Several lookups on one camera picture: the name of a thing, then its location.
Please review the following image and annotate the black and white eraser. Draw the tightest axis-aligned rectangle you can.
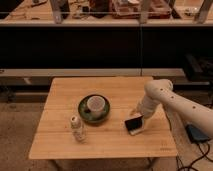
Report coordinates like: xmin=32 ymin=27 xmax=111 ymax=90
xmin=125 ymin=116 xmax=143 ymax=136

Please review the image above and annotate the long workbench shelf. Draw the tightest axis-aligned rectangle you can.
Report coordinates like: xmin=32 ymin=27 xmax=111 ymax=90
xmin=0 ymin=0 xmax=213 ymax=27

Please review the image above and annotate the small clear plastic bottle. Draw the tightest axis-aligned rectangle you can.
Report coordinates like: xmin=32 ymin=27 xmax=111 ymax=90
xmin=70 ymin=116 xmax=86 ymax=142

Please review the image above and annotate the dark green saucer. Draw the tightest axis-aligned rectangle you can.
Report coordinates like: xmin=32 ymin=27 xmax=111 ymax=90
xmin=78 ymin=95 xmax=110 ymax=124

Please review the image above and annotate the wooden table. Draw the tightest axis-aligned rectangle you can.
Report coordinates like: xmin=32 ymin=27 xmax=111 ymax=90
xmin=29 ymin=77 xmax=177 ymax=159

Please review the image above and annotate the white ceramic cup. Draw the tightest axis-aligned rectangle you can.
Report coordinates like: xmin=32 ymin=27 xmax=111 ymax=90
xmin=87 ymin=95 xmax=105 ymax=118

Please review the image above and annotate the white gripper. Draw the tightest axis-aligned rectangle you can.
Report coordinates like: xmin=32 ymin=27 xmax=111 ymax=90
xmin=130 ymin=96 xmax=160 ymax=129

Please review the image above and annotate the black cable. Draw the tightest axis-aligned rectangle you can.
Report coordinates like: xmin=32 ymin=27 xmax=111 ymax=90
xmin=175 ymin=141 xmax=212 ymax=171

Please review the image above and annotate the blue power adapter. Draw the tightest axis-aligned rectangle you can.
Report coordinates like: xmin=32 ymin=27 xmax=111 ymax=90
xmin=185 ymin=124 xmax=210 ymax=143

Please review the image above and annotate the black box on right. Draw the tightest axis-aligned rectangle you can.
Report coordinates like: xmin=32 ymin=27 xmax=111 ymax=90
xmin=183 ymin=54 xmax=213 ymax=82

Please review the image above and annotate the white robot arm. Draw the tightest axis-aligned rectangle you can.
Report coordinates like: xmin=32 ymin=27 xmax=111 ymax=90
xmin=132 ymin=79 xmax=213 ymax=138

